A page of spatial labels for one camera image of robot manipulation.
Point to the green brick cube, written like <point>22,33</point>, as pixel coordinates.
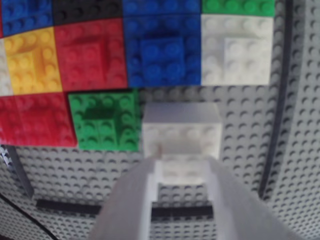
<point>105,122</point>
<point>237,7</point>

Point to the black brick cube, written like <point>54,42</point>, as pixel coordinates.
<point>87,11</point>

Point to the yellow brick cube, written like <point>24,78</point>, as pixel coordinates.
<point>32,62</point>

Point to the blue brick cube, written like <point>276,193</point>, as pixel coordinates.
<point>162,7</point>
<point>162,55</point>
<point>27,15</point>

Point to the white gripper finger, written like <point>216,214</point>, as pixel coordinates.
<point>127,212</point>
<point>237,212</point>

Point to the gray studded baseplate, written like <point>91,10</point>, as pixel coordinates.
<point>250,125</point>

